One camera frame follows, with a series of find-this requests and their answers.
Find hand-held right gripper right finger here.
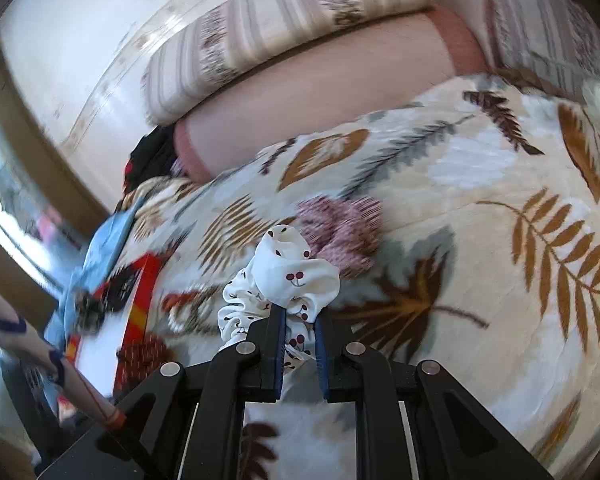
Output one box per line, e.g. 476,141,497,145
314,310,553,480

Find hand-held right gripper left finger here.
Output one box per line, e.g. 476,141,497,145
96,305,288,480

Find white cherry print scrunchie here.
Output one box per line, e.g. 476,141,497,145
217,225,342,373

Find red plaid scrunchie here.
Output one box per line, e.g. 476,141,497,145
296,195,385,281

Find red tray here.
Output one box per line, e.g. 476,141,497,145
62,252,166,401

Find red beaded hair accessory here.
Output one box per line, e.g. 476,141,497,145
116,332,176,386

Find dark grey scrunchie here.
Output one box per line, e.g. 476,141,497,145
72,287,111,333

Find white striped sleeve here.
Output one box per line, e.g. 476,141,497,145
0,280,127,428

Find blue cloth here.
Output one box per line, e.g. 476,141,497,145
45,207,146,346

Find leaf print blanket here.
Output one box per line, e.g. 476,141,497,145
115,72,600,480

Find black clothes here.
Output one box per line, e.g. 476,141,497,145
122,125,181,193

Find pink bolster pillow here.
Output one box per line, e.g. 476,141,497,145
172,5,486,183

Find stained glass window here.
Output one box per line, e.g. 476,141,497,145
0,75,66,291

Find striped pillow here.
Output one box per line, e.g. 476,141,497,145
482,0,600,106
142,0,443,126

